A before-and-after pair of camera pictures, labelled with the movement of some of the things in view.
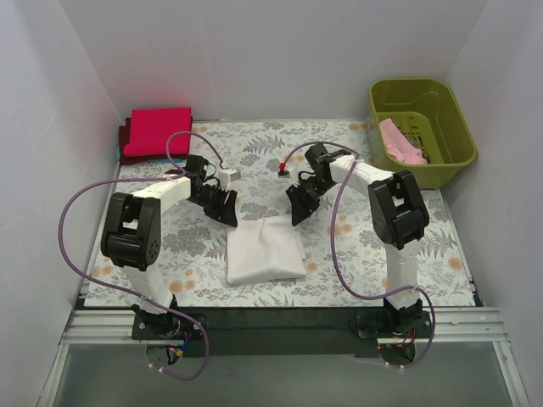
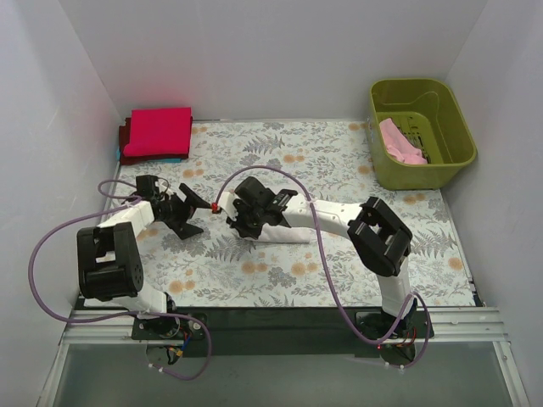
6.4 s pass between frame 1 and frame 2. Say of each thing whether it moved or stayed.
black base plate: stayed
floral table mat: stayed
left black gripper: moved
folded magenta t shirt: stayed
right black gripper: moved
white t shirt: moved
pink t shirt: stayed
